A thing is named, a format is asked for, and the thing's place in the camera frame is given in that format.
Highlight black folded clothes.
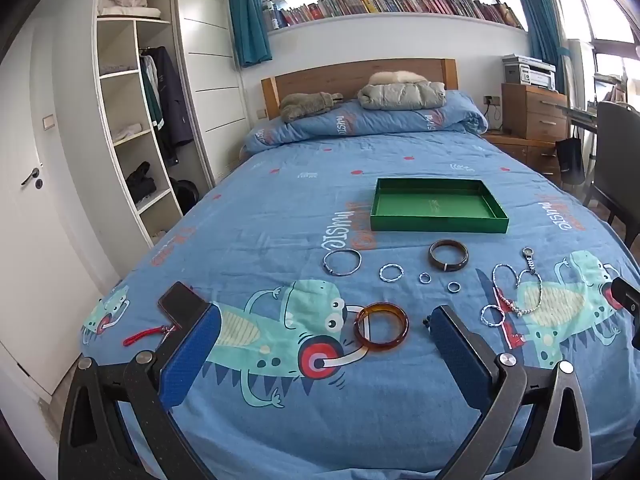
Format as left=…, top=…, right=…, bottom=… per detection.
left=125, top=161, right=157, bottom=201

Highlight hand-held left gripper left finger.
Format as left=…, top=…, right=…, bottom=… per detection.
left=59, top=304, right=222, bottom=480

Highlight teal curtain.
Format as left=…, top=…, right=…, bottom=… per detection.
left=512, top=0, right=568, bottom=93
left=227, top=0, right=273, bottom=68

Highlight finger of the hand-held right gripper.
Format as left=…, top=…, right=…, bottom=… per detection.
left=610, top=276, right=640, bottom=317

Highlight red phone strap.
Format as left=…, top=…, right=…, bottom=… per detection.
left=123, top=325, right=178, bottom=348

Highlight white printer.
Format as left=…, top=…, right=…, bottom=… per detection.
left=502, top=54, right=557, bottom=92

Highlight grey-brown folded garment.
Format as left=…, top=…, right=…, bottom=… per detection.
left=278, top=92, right=345, bottom=122

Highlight cream fur cloth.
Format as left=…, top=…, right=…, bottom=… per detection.
left=368, top=70, right=431, bottom=86

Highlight blue printed bedspread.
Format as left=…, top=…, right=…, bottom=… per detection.
left=80, top=132, right=640, bottom=480

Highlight dark chair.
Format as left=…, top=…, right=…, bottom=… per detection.
left=582, top=101, right=640, bottom=246

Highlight thin silver bangle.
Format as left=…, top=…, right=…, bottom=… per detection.
left=323, top=248, right=362, bottom=277

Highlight dark brown bangle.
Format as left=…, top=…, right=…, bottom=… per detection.
left=428, top=239, right=470, bottom=273

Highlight smartphone with red case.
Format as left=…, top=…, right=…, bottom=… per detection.
left=158, top=281, right=208, bottom=322

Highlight grey puffer jacket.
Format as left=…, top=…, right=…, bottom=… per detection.
left=357, top=81, right=447, bottom=111

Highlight thin silver chain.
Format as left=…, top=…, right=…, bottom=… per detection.
left=492, top=262, right=521, bottom=301

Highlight black bag in wardrobe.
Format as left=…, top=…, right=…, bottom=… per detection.
left=169, top=176, right=201, bottom=213

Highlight row of books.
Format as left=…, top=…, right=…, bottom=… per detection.
left=277, top=0, right=523, bottom=28

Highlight white folded cloth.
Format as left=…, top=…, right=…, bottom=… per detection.
left=112, top=124, right=151, bottom=141

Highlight green and white hanging garment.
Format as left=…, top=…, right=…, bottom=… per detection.
left=140, top=55, right=166, bottom=131

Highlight folded blue duvet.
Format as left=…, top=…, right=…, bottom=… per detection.
left=243, top=91, right=488, bottom=156

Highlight wooden nightstand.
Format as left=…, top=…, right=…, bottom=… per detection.
left=482, top=130, right=563, bottom=186

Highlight white door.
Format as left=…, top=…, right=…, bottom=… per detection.
left=0, top=25, right=118, bottom=396

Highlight black tote bag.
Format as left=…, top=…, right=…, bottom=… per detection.
left=555, top=137, right=586, bottom=185

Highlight green tray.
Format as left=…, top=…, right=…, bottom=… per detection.
left=370, top=177, right=510, bottom=235

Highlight dark hanging coat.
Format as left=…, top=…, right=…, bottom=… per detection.
left=150, top=46, right=195, bottom=166

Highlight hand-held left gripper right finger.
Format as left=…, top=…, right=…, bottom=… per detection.
left=422, top=304, right=593, bottom=480

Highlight white wardrobe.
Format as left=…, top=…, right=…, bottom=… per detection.
left=95, top=0, right=251, bottom=246

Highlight glass desk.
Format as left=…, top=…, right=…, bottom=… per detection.
left=567, top=105, right=598, bottom=133

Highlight wooden headboard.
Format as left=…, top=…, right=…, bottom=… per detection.
left=261, top=58, right=458, bottom=121

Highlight wooden drawer chest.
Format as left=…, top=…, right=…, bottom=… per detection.
left=501, top=82, right=571, bottom=141

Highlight amber bangle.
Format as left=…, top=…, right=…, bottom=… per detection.
left=353, top=302, right=410, bottom=353

